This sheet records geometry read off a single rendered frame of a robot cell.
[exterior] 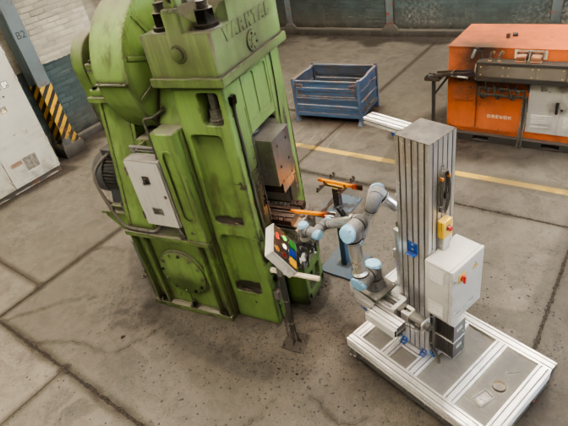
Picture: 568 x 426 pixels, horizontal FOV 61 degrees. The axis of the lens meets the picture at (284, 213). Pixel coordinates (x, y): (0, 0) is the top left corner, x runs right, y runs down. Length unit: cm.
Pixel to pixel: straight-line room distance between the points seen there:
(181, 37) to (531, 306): 354
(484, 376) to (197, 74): 290
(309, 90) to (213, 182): 423
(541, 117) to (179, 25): 476
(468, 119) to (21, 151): 658
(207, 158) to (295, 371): 189
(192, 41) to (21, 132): 551
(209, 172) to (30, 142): 506
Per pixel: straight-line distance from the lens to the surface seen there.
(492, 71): 650
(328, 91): 764
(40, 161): 858
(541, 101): 667
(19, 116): 837
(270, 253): 344
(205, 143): 365
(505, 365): 398
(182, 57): 329
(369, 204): 362
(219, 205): 394
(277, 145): 370
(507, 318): 457
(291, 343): 437
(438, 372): 388
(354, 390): 404
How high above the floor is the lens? 335
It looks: 35 degrees down
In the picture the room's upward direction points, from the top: 12 degrees counter-clockwise
